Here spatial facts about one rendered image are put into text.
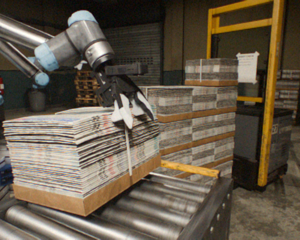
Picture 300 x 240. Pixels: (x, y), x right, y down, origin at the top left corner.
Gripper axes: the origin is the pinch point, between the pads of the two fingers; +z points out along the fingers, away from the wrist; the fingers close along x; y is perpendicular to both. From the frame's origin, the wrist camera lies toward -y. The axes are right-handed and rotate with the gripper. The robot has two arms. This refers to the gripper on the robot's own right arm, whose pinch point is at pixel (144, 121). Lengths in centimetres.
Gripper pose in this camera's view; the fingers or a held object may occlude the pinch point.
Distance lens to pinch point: 63.9
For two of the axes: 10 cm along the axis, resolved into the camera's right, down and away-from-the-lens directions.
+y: -7.2, 4.6, 5.2
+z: 4.9, 8.7, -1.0
